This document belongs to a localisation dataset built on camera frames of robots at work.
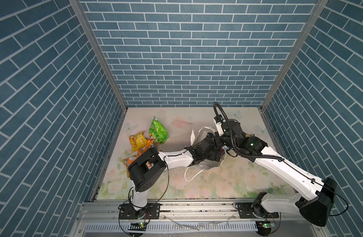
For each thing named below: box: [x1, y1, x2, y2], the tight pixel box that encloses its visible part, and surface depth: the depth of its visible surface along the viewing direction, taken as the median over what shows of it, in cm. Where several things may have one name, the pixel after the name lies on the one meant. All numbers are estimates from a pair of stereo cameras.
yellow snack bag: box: [129, 130, 148, 153], surface depth 98 cm
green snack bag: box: [148, 116, 169, 145], surface depth 96 cm
